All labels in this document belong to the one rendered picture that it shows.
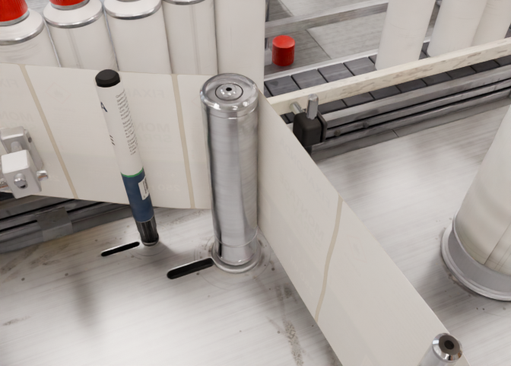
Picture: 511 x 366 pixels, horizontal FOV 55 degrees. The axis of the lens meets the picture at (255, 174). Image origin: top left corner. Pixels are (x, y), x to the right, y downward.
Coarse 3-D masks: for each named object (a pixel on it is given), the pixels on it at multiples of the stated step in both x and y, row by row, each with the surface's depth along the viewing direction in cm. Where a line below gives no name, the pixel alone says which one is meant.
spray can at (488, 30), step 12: (492, 0) 61; (504, 0) 60; (492, 12) 62; (504, 12) 61; (480, 24) 64; (492, 24) 63; (504, 24) 63; (480, 36) 64; (492, 36) 64; (504, 36) 65
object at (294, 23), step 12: (372, 0) 61; (384, 0) 61; (312, 12) 59; (324, 12) 59; (336, 12) 59; (348, 12) 59; (360, 12) 60; (372, 12) 60; (276, 24) 57; (288, 24) 57; (300, 24) 58; (312, 24) 58; (324, 24) 59; (216, 48) 56
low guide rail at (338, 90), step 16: (480, 48) 62; (496, 48) 62; (416, 64) 60; (432, 64) 60; (448, 64) 61; (464, 64) 62; (352, 80) 57; (368, 80) 58; (384, 80) 59; (400, 80) 60; (288, 96) 55; (304, 96) 55; (320, 96) 56; (336, 96) 57; (288, 112) 56
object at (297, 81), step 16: (336, 64) 65; (352, 64) 65; (368, 64) 65; (480, 64) 66; (496, 64) 66; (272, 80) 63; (288, 80) 63; (304, 80) 63; (320, 80) 63; (336, 80) 63; (416, 80) 63; (432, 80) 63; (448, 80) 64; (272, 96) 61; (352, 96) 61; (368, 96) 61; (384, 96) 61; (320, 112) 59; (0, 192) 50
